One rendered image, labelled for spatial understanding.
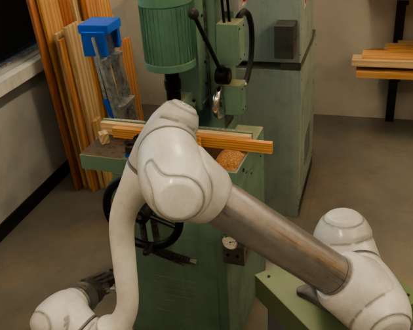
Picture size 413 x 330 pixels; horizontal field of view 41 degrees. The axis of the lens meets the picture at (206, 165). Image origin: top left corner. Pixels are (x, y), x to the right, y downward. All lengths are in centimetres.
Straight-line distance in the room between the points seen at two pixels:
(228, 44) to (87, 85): 154
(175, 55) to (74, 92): 158
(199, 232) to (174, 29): 72
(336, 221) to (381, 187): 205
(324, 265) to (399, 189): 229
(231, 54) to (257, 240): 101
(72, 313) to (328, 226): 69
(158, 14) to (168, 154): 84
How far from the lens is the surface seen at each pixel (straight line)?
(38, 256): 316
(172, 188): 101
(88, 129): 345
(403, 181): 364
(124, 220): 132
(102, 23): 277
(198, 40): 199
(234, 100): 208
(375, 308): 134
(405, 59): 382
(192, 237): 205
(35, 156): 355
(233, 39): 202
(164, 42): 183
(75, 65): 331
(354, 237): 149
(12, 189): 340
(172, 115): 119
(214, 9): 203
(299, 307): 164
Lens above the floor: 182
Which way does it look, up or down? 29 degrees down
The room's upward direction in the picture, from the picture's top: 4 degrees counter-clockwise
